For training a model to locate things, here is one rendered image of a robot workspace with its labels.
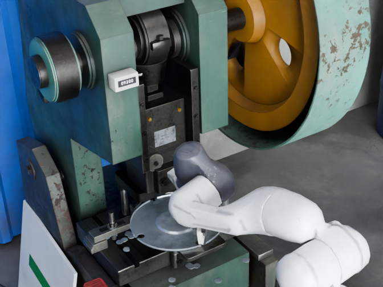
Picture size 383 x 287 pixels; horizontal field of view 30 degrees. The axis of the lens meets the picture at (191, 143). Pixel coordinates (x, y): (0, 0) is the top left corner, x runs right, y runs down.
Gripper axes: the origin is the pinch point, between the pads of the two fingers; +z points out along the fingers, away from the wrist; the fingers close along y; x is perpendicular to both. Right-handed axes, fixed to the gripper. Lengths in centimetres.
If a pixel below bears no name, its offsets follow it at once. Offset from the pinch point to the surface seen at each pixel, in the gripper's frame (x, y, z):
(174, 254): -0.5, -9.1, 11.8
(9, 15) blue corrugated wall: 101, -95, 5
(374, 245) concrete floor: 75, 62, 112
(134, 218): 8.2, -22.6, 6.8
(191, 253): -5.6, -2.2, 2.3
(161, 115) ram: 22.2, -12.8, -25.8
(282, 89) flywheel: 40.4, 20.7, -20.6
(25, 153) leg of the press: 32, -67, 8
